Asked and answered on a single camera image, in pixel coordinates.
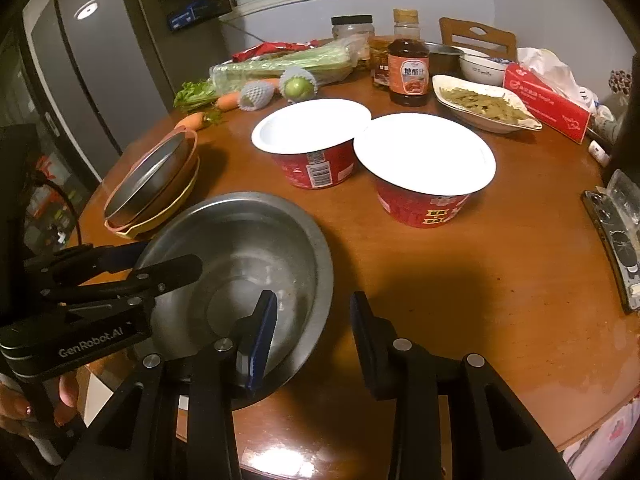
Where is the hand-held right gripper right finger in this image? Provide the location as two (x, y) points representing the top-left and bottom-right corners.
(349, 291), (576, 480)

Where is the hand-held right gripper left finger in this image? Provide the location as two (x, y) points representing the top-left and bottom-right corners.
(55, 290), (279, 480)

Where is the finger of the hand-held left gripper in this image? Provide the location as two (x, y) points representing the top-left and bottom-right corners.
(24, 241), (151, 292)
(42, 254), (203, 307)

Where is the yellow shell-shaped plate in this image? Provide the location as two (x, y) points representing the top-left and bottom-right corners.
(107, 157), (201, 240)

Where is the stainless steel bowl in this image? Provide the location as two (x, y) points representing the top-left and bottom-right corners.
(132, 191), (335, 396)

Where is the round metal pan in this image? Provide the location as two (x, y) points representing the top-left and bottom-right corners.
(104, 135), (198, 221)

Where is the pink plastic plate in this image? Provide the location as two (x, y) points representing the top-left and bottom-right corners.
(104, 127), (201, 233)

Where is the red instant noodle cup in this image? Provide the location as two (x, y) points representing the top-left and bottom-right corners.
(251, 99), (373, 191)
(353, 113), (497, 228)

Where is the person's left hand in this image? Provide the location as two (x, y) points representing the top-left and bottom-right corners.
(0, 371), (83, 438)

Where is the dark glass cabinet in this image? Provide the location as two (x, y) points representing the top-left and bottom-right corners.
(0, 25), (106, 261)

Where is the large carrot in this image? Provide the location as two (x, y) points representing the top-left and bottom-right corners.
(174, 111), (223, 132)

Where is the green fruit in foam net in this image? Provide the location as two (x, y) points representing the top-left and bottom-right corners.
(239, 81), (276, 112)
(279, 66), (319, 102)

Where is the grey refrigerator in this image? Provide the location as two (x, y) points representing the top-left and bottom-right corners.
(22, 0), (168, 186)

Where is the celery in plastic bag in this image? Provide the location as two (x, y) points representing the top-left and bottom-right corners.
(173, 37), (371, 111)

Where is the red snack bag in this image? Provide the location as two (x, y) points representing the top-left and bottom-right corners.
(232, 40), (326, 63)

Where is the blue box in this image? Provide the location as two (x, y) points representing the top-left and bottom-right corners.
(167, 1), (233, 32)

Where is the white oval dish with pickles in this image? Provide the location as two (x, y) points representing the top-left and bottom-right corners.
(431, 74), (543, 134)

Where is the brown sauce bottle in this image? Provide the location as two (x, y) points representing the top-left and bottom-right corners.
(386, 8), (431, 108)

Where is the chili sauce jar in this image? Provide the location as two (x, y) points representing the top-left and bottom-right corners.
(369, 35), (401, 90)

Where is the black flat case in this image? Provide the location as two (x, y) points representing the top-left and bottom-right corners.
(581, 189), (640, 316)

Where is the pink printed cloth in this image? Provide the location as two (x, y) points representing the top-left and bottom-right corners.
(562, 400), (640, 480)

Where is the dark metal pot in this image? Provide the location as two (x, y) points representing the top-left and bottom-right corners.
(422, 42), (463, 78)

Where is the white ceramic bowl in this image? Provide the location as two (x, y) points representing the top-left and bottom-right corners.
(457, 47), (511, 86)

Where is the clear plastic case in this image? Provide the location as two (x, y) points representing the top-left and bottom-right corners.
(605, 169), (640, 241)

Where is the red tissue box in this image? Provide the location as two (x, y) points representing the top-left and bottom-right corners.
(502, 47), (593, 145)

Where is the white small tube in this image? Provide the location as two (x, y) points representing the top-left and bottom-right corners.
(587, 140), (612, 167)

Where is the clear jar with dark lid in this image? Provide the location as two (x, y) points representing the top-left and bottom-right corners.
(331, 15), (375, 43)

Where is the white crinkled packet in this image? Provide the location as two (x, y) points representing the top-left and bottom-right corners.
(575, 85), (616, 122)

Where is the dotted dried flower bunch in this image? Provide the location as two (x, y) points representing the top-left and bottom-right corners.
(607, 69), (635, 97)

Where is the black cable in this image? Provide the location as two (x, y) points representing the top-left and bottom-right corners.
(35, 170), (83, 248)

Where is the wooden chair with handle hole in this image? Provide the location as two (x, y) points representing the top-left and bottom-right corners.
(439, 16), (517, 63)

